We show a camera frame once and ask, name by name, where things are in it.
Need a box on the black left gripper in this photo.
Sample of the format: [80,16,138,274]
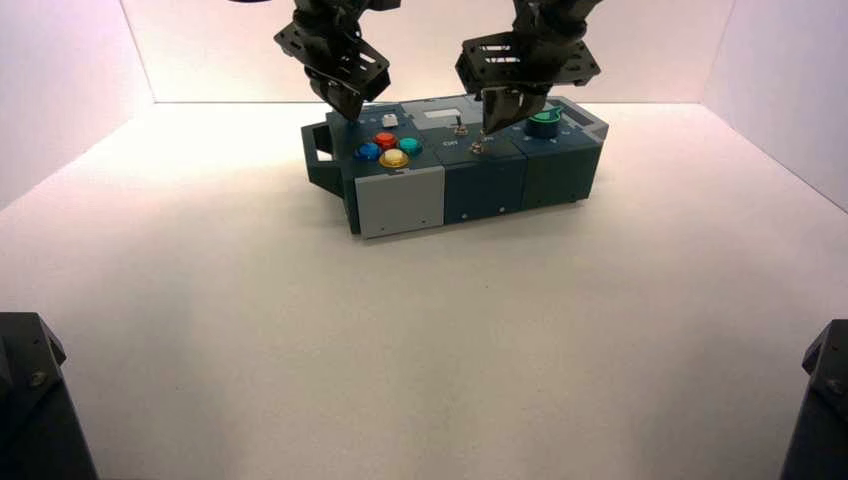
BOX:
[274,18,392,124]

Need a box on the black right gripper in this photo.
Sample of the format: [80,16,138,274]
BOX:
[455,27,602,135]

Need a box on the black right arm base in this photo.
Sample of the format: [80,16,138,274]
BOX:
[781,318,848,480]

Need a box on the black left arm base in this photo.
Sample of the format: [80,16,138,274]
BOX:
[0,312,99,480]

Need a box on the green pointer rotary knob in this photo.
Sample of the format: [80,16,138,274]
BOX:
[526,107,565,140]

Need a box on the dark teal grey control box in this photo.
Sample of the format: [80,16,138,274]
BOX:
[300,95,610,238]

